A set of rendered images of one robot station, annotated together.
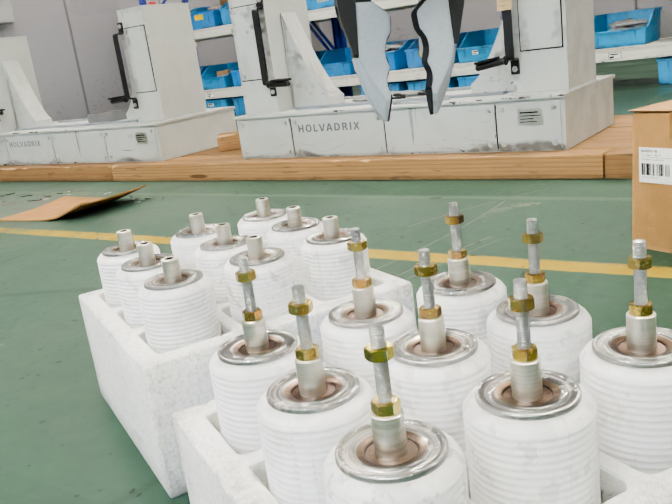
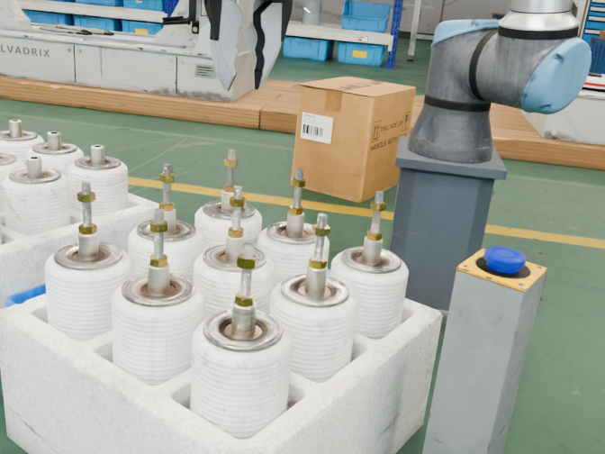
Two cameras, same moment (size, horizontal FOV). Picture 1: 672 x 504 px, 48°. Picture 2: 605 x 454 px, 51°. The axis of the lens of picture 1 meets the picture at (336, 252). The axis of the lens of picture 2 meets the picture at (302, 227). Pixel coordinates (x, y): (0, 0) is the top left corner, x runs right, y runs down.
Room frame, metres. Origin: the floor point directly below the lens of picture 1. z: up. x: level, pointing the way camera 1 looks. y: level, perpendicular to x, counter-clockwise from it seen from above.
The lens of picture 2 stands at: (-0.04, 0.20, 0.56)
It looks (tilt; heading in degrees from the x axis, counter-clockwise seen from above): 21 degrees down; 331
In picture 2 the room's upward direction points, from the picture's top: 5 degrees clockwise
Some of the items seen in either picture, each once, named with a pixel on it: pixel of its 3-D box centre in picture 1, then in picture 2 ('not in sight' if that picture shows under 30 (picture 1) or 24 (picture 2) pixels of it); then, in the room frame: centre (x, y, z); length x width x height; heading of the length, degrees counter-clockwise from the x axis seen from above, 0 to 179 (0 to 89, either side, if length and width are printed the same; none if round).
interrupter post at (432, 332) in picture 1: (432, 333); (235, 248); (0.60, -0.07, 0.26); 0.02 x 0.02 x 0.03
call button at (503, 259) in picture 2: not in sight; (503, 262); (0.37, -0.27, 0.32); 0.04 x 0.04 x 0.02
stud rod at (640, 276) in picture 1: (640, 286); (375, 222); (0.55, -0.23, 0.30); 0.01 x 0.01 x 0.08
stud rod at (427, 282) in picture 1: (428, 292); (236, 218); (0.60, -0.07, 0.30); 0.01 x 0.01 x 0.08
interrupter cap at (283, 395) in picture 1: (313, 390); (158, 289); (0.55, 0.03, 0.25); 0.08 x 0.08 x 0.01
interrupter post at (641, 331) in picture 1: (641, 332); (372, 250); (0.55, -0.23, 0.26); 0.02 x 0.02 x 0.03
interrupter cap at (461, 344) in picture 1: (433, 347); (234, 258); (0.60, -0.07, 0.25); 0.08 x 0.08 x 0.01
